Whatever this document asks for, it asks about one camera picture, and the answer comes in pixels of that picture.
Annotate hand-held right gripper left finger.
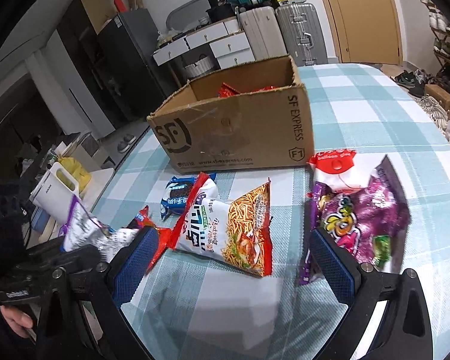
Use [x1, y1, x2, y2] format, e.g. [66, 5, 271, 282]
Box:
[35, 226, 161, 360]

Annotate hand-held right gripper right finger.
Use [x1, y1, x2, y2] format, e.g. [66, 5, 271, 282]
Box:
[308, 227, 434, 360]

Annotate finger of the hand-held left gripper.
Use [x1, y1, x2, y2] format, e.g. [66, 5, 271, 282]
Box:
[64, 244, 111, 269]

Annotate purple white snack packet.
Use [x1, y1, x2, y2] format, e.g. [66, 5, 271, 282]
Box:
[63, 195, 139, 263]

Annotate red cookie packet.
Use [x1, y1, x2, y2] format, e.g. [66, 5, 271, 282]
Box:
[127, 205, 162, 231]

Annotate purple candy packet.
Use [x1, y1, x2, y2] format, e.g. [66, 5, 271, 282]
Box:
[298, 155, 411, 286]

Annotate blue cookie packet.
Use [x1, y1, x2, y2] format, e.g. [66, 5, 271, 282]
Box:
[160, 172, 217, 221]

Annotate white red noodle packet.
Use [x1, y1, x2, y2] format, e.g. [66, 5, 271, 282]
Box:
[146, 172, 274, 278]

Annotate red white snack packet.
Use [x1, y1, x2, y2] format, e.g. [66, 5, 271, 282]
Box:
[307, 149, 372, 196]

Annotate red foil snack packet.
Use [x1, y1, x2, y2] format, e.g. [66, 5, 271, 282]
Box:
[217, 82, 282, 98]

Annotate person's left hand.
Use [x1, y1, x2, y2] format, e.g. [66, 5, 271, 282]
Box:
[0, 305, 34, 338]

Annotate white plastic jug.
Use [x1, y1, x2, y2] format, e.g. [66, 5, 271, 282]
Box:
[30, 162, 79, 226]

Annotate yellow bag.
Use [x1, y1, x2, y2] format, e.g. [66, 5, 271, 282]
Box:
[58, 155, 92, 196]

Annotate grey small cabinet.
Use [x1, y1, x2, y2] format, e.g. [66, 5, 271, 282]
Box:
[65, 131, 100, 166]

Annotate white tall cabinet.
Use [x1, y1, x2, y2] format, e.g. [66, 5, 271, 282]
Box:
[26, 32, 113, 151]

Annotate dark wardrobe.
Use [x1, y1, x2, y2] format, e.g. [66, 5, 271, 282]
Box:
[56, 0, 124, 136]

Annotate black refrigerator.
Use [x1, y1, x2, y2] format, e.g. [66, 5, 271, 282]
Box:
[97, 7, 177, 121]

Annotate small cardboard box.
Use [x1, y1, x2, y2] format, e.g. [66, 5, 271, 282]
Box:
[424, 83, 450, 121]

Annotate pile of loose sneakers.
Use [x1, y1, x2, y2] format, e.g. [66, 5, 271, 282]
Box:
[392, 68, 450, 132]

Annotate woven laundry basket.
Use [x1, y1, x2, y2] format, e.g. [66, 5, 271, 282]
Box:
[182, 53, 216, 79]

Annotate silver suitcase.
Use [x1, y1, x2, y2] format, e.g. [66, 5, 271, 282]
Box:
[275, 3, 329, 67]

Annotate white drawer cabinet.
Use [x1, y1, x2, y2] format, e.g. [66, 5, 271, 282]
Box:
[209, 32, 256, 70]

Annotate wooden shoe rack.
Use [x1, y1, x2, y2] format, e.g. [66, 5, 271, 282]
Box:
[420, 0, 450, 102]

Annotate white dressing desk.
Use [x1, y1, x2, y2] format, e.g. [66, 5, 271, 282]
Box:
[152, 19, 244, 66]

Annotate tall cardboard box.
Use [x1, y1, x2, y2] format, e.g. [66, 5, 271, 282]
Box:
[78, 0, 115, 34]

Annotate beige suitcase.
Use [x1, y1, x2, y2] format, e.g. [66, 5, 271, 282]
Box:
[238, 5, 287, 61]

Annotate wooden door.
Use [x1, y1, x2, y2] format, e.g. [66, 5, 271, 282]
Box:
[311, 0, 404, 64]

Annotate grey arched mirror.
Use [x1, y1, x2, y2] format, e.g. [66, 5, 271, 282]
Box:
[166, 0, 215, 32]

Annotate rows of racked shoes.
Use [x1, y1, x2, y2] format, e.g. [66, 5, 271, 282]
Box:
[420, 0, 450, 91]

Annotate black storage box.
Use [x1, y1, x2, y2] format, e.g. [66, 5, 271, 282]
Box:
[206, 4, 236, 23]

